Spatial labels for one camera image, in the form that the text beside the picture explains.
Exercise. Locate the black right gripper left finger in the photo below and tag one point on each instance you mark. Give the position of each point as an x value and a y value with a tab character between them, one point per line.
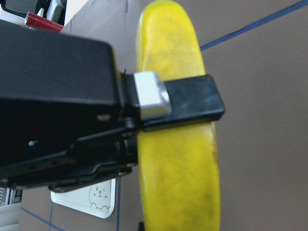
141	226

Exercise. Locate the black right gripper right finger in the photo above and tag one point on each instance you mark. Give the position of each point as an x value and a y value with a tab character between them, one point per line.
156	104

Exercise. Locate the large yellow banana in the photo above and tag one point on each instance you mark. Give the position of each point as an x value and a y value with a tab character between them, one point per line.
178	167

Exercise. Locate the white bear-print tray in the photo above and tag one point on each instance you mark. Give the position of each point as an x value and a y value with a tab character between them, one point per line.
96	200

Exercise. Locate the red fire extinguisher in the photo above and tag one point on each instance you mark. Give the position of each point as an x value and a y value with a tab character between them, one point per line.
37	22

